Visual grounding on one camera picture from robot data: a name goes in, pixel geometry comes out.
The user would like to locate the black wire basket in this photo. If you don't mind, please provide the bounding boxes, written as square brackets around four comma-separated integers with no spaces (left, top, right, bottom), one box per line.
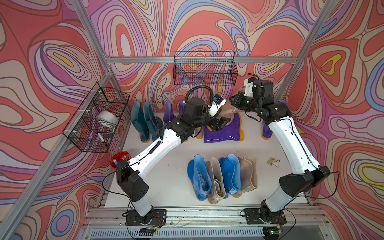
[173,50,238,88]
[63,83,130,153]

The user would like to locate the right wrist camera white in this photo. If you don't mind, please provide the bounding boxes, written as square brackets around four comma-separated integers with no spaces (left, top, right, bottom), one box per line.
[244,77,256,98]

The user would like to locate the blue rain boot right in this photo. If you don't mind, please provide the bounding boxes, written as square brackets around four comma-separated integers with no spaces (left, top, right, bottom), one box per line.
[219,154,242,199]

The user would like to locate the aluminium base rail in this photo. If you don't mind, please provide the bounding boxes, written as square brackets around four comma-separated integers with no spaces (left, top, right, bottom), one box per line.
[79,205,328,240]

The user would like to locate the yellow paper clips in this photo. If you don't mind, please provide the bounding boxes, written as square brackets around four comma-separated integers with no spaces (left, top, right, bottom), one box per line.
[267,158,280,168]

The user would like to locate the grey tape roll in basket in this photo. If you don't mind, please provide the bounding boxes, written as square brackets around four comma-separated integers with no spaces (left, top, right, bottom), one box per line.
[96,111,119,128]

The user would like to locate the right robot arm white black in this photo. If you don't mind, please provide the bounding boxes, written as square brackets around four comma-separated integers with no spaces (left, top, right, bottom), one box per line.
[230,74,331,225]

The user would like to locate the teal rain boot yellow sole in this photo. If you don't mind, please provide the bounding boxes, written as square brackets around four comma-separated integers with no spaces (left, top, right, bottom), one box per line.
[131,101,150,143]

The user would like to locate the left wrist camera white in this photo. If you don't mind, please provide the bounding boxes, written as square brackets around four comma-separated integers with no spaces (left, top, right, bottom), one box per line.
[209,94,227,117]

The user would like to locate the black wire basket left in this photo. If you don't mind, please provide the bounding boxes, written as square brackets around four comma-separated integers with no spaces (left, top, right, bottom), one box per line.
[63,83,130,153]

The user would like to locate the purple rain boot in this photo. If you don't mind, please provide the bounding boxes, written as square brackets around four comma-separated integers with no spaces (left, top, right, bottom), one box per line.
[178,100,185,114]
[163,102,175,126]
[262,100,288,140]
[204,113,244,144]

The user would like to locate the blue rain boot left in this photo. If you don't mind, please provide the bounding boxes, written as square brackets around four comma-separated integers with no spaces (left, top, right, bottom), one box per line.
[187,155,213,201]

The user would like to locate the beige rain boot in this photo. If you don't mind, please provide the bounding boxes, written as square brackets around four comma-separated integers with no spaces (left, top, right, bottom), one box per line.
[206,158,226,205]
[233,154,258,198]
[217,99,239,125]
[193,127,204,140]

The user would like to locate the black wire basket back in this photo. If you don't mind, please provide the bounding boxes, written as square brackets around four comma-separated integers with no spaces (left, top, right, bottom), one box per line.
[173,50,238,88]

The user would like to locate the red round object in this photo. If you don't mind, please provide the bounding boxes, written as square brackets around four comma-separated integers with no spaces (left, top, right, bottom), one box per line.
[110,151,131,170]

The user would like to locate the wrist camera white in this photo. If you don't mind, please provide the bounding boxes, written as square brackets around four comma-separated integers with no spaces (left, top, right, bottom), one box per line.
[209,94,227,117]
[244,77,256,98]

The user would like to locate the blue rain boot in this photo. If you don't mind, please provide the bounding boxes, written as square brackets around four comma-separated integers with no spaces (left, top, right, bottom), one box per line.
[187,155,213,201]
[219,154,242,199]

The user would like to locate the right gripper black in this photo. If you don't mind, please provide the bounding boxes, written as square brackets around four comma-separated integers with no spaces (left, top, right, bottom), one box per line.
[228,91,261,113]

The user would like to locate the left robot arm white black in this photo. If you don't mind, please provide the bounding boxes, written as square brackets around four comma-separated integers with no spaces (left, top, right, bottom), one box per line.
[116,95,231,219]

